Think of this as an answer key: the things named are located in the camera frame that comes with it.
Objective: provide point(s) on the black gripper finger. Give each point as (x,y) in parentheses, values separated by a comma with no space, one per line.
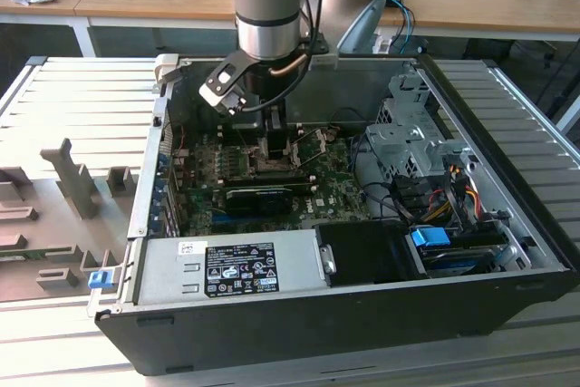
(276,138)

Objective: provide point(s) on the CPU socket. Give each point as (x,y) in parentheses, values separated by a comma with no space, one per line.
(258,165)

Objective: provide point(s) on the black RAM slots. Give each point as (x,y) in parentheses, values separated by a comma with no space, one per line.
(267,180)
(235,135)

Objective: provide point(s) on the black graphics card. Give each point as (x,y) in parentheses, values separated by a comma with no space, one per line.
(258,201)

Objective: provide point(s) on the green motherboard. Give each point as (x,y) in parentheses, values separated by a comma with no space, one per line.
(335,178)

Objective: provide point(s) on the beige plastic case latch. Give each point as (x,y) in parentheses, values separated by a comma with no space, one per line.
(165,67)

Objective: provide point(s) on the metal drive cage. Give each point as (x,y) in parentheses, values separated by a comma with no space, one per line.
(399,142)

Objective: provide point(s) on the pale blue teach pendant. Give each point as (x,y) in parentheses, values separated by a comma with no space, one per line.
(367,15)

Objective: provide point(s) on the blue disk carrier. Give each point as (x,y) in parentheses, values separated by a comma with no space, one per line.
(428,238)

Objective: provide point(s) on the grey power supply unit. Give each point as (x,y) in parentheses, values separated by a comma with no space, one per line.
(158,278)

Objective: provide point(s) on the black PC case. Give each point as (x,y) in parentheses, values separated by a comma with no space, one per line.
(272,328)

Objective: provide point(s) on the black disk drive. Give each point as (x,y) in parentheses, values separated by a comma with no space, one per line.
(471,251)

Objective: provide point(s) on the blue case latch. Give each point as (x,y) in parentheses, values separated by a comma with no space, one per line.
(100,280)

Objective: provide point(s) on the grey parts rack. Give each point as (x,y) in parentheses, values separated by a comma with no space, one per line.
(54,224)

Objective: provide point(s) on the green RAM stick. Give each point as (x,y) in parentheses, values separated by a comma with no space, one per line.
(45,252)

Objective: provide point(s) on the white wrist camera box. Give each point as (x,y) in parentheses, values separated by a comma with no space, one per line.
(217,101)

